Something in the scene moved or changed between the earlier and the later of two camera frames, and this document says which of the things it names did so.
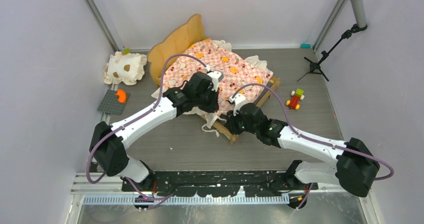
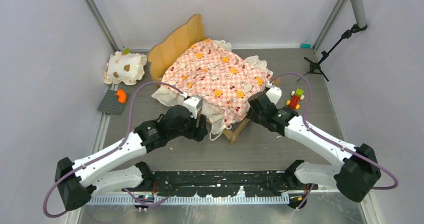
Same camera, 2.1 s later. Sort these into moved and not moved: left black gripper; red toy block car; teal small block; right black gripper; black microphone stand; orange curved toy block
Moved: right black gripper; left black gripper
Not moved: teal small block; orange curved toy block; black microphone stand; red toy block car
